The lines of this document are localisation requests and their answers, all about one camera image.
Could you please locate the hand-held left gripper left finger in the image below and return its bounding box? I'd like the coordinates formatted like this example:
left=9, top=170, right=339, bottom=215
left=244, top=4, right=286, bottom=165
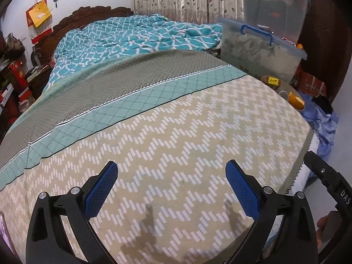
left=25, top=160, right=119, bottom=264

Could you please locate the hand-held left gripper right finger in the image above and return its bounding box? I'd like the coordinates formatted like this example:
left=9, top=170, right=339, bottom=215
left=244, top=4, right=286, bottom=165
left=225, top=159, right=320, bottom=264

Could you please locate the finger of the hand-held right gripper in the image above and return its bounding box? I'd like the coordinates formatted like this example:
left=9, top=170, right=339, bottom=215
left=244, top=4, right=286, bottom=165
left=303, top=151, right=330, bottom=183

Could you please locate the person's right hand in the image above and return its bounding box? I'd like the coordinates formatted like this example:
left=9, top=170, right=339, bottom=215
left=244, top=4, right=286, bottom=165
left=316, top=214, right=335, bottom=253

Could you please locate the blue plastic bag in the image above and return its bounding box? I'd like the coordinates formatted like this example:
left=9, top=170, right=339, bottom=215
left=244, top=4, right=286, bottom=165
left=298, top=91, right=339, bottom=160

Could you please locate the orange cardboard carton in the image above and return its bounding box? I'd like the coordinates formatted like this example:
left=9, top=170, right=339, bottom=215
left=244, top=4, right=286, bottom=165
left=295, top=67, right=328, bottom=97

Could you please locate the beige zigzag bed blanket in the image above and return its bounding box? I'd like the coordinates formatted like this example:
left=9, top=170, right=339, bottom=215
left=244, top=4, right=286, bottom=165
left=0, top=48, right=315, bottom=264

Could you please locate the dark wooden wardrobe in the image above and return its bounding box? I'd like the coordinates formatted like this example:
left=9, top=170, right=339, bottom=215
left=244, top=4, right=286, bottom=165
left=296, top=0, right=352, bottom=103

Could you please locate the pile of red boxes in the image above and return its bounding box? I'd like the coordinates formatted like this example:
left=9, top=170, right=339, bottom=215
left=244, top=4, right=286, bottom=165
left=0, top=32, right=37, bottom=134

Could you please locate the teal patterned quilt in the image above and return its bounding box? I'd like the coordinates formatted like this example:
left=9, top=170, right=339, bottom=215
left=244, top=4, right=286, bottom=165
left=43, top=15, right=224, bottom=94

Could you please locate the clear bin teal rim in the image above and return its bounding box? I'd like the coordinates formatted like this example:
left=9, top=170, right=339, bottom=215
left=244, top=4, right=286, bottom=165
left=239, top=0, right=311, bottom=44

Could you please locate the carved wooden headboard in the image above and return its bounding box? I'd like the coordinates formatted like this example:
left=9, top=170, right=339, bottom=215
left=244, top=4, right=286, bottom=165
left=31, top=6, right=135, bottom=70

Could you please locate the beige patterned curtain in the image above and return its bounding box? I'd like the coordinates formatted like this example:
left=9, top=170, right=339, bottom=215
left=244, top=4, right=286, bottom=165
left=132, top=0, right=244, bottom=24

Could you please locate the clear storage box blue handle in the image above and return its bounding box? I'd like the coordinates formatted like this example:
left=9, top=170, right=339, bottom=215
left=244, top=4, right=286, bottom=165
left=216, top=16, right=308, bottom=82

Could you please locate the red and yellow wall calendar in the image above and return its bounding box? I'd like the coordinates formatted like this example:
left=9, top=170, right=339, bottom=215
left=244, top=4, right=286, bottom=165
left=26, top=0, right=53, bottom=45

